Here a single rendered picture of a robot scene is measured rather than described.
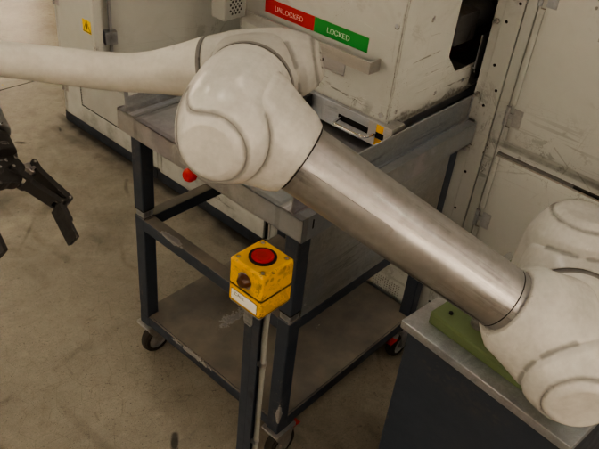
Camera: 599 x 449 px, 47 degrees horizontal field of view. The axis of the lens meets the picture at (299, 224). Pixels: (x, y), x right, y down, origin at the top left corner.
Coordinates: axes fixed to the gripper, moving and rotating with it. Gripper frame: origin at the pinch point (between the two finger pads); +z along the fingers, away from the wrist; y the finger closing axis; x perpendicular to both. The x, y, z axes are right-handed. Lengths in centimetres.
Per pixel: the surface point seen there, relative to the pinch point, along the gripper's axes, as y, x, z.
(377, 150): 69, -29, 6
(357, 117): 74, -27, -5
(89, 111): 140, 114, -112
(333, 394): 103, 43, 49
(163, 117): 53, 7, -30
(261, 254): 23.9, -21.0, 19.5
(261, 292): 21.5, -18.8, 25.4
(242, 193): 46.1, -7.4, 0.8
